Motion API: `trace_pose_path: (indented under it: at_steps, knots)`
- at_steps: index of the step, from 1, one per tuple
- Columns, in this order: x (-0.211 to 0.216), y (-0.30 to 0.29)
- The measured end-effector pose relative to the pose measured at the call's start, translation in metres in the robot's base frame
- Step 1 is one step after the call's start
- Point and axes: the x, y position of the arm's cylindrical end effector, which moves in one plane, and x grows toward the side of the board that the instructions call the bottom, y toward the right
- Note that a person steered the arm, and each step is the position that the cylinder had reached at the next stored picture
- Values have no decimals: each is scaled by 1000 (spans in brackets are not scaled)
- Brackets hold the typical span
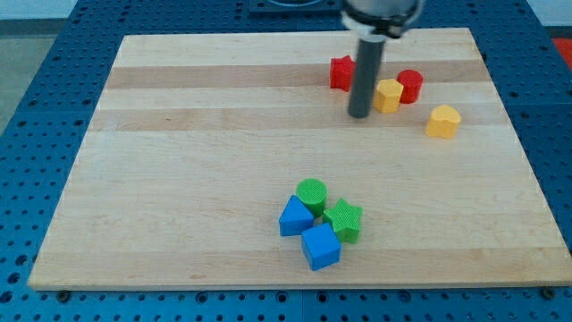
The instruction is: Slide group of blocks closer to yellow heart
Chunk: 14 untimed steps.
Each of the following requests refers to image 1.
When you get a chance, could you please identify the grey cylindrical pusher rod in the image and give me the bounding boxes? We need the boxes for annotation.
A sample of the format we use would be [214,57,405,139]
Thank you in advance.
[348,40,384,119]

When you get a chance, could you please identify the yellow heart block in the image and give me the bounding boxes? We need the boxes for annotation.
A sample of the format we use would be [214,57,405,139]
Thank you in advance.
[425,105,462,139]

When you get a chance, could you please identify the red star block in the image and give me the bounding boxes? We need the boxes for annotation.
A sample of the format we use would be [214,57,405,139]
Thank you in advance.
[330,55,356,92]

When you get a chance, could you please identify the yellow hexagon block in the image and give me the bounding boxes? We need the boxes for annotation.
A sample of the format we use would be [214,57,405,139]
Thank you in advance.
[374,79,403,114]

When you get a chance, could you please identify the red cylinder block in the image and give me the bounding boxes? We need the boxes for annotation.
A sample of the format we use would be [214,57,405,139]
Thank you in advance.
[397,70,424,104]

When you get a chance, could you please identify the green cylinder block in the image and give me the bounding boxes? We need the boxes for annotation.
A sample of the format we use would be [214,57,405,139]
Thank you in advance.
[296,178,328,217]

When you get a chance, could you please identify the green star block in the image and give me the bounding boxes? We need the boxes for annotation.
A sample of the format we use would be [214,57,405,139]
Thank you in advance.
[323,199,363,244]

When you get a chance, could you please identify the blue triangle block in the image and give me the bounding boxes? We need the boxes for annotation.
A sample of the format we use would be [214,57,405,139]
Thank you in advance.
[279,195,315,237]

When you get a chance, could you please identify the light wooden board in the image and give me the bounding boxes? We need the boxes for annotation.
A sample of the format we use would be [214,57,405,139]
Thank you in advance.
[28,28,571,291]

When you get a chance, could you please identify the blue cube block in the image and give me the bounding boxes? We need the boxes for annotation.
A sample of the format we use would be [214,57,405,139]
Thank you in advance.
[301,223,341,271]

